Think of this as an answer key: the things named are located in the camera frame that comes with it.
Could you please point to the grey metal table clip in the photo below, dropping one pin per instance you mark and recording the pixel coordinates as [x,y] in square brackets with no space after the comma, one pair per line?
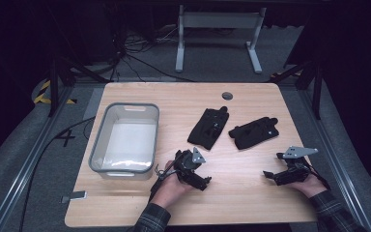
[75,196]

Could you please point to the black metal stand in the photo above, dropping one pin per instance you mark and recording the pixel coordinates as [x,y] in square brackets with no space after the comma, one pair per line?
[54,83]
[317,90]

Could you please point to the aluminium floor rail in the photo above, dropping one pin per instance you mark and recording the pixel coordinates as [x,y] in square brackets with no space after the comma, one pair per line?
[29,164]
[328,145]

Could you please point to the black glove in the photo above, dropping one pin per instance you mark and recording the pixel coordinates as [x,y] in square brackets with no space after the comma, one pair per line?
[254,133]
[209,129]

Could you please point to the grey table grommet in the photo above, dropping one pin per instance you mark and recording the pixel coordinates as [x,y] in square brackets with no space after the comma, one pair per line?
[227,95]

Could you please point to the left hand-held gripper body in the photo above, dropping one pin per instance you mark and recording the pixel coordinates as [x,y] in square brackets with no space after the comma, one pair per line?
[186,166]

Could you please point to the yellow black hazard tape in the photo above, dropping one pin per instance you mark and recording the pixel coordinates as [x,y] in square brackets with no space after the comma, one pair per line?
[43,93]

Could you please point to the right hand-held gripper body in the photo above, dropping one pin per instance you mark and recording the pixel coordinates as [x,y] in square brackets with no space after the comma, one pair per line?
[298,169]

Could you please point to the person's left hand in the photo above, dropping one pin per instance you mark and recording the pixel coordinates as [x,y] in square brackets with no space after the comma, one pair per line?
[169,190]

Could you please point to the white metal desk frame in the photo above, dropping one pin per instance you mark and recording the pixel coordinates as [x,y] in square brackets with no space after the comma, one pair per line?
[219,21]

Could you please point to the person's right hand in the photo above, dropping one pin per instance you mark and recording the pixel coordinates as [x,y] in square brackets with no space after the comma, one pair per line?
[310,187]

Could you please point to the white bin with grey rim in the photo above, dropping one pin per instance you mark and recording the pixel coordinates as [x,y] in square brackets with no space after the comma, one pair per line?
[130,141]

